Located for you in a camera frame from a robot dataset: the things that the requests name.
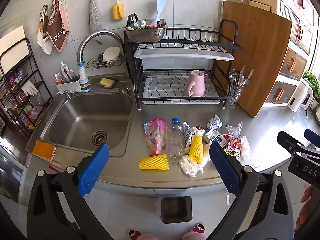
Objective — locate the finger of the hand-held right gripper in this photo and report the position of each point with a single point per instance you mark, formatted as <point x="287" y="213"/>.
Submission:
<point x="312" y="136"/>
<point x="287" y="140"/>

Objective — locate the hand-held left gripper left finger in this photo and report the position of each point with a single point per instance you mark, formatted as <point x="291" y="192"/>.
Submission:
<point x="93" y="170"/>

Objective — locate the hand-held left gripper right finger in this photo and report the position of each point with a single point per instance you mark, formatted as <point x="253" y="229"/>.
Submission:
<point x="225" y="170"/>

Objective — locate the red yellow snack packet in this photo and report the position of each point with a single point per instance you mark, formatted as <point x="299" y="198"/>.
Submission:
<point x="232" y="146"/>

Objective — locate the white tissue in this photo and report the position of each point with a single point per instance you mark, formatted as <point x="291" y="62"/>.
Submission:
<point x="245" y="148"/>

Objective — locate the yellow foam fruit net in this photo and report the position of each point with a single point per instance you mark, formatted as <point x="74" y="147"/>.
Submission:
<point x="196" y="150"/>
<point x="153" y="162"/>

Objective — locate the white plastic bag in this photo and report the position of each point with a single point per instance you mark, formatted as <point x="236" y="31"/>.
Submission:
<point x="190" y="168"/>

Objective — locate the white blue milk carton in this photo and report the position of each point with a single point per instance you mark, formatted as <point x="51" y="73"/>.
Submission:
<point x="212" y="136"/>

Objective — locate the clear plastic wrapper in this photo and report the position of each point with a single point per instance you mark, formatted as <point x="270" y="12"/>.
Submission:
<point x="235" y="130"/>

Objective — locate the paper ball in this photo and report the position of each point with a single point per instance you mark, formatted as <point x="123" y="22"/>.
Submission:
<point x="214" y="122"/>

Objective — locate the silver foil wrapper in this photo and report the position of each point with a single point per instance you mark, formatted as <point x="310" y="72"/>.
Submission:
<point x="187" y="132"/>

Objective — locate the clear plastic bottle blue cap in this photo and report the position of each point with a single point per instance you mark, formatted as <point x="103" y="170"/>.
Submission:
<point x="175" y="140"/>

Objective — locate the grey square bin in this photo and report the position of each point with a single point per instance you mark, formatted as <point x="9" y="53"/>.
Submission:
<point x="176" y="210"/>

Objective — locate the pink snack bag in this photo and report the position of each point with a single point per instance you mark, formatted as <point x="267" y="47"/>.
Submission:
<point x="155" y="135"/>

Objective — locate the person's right hand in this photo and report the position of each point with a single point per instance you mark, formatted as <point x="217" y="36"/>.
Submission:
<point x="305" y="197"/>

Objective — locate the white electric kettle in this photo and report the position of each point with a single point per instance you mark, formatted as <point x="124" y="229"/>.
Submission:
<point x="298" y="97"/>

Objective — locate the stainless steel sink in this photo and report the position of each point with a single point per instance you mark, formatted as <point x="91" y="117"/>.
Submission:
<point x="82" y="120"/>

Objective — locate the orange cleaning cloth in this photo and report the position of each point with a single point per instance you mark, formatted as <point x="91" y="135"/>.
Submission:
<point x="43" y="150"/>

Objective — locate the green potted plant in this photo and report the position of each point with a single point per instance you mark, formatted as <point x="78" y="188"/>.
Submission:
<point x="312" y="80"/>

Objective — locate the person's right slipper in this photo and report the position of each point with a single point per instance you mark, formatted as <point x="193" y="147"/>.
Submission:
<point x="198" y="227"/>

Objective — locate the person's slipper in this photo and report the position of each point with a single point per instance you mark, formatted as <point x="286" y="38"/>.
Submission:
<point x="134" y="233"/>
<point x="198" y="227"/>

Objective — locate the clear cutlery holder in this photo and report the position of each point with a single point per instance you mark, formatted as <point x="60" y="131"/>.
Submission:
<point x="232" y="97"/>

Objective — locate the person's right leg pink pants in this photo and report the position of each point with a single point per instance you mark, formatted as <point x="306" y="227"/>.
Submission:
<point x="193" y="236"/>

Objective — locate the person's leg pink pants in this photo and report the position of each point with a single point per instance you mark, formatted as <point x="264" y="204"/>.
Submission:
<point x="147" y="237"/>
<point x="193" y="236"/>

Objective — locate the clear plastic bin liner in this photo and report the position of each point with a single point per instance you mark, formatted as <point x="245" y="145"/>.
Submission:
<point x="157" y="207"/>

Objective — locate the person's left slipper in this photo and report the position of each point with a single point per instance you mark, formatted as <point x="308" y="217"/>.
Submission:
<point x="134" y="233"/>

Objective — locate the metal cutlery set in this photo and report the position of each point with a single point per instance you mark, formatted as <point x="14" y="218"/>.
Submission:
<point x="237" y="77"/>

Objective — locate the person's left leg pink pants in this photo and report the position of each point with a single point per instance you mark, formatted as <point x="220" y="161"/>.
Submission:
<point x="147" y="237"/>

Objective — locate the white toothbrush holder box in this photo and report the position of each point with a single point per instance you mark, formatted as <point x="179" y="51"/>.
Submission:
<point x="68" y="87"/>

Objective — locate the yellow dish sponge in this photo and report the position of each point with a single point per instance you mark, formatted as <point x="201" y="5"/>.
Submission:
<point x="107" y="82"/>

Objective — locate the bamboo cutting board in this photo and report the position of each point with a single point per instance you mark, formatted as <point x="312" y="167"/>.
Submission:
<point x="260" y="55"/>

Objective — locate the pink mug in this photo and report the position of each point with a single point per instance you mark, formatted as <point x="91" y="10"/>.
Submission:
<point x="196" y="85"/>

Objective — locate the blue white faucet nozzle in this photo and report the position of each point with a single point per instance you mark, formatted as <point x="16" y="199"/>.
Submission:
<point x="83" y="77"/>

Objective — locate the white drip tray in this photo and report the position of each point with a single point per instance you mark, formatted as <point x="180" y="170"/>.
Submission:
<point x="162" y="90"/>
<point x="182" y="54"/>

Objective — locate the pink toothbrush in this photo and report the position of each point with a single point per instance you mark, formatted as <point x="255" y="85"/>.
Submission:
<point x="53" y="77"/>

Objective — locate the white gloves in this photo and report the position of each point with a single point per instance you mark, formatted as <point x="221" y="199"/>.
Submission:
<point x="30" y="87"/>

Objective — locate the dark steel wool scrubber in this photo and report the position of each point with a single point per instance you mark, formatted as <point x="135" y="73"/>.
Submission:
<point x="100" y="58"/>

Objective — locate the black two-tier dish rack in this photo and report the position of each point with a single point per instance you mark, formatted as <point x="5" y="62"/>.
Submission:
<point x="226" y="46"/>

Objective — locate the assorted colourful packets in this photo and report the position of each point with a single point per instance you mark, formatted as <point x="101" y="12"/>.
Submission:
<point x="18" y="80"/>

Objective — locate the white sponge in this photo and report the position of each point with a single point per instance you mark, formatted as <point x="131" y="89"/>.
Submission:
<point x="111" y="53"/>

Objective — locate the black metal shelf rack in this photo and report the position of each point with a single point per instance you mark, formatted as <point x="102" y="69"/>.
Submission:
<point x="32" y="62"/>

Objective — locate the chrome faucet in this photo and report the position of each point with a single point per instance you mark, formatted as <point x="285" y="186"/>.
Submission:
<point x="86" y="41"/>

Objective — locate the stainless steel colander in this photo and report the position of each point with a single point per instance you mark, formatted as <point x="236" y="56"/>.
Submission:
<point x="146" y="35"/>

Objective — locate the white brown hanging towel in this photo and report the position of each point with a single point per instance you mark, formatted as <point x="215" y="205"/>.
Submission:
<point x="43" y="30"/>

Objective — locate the pink brown hanging towel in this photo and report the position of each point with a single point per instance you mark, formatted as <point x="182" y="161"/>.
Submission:
<point x="58" y="25"/>

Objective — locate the grey striped hanging towel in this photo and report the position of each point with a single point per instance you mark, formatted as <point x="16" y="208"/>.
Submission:
<point x="95" y="15"/>

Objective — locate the light blue rice paddle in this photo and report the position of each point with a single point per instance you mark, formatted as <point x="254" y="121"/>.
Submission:
<point x="160" y="5"/>

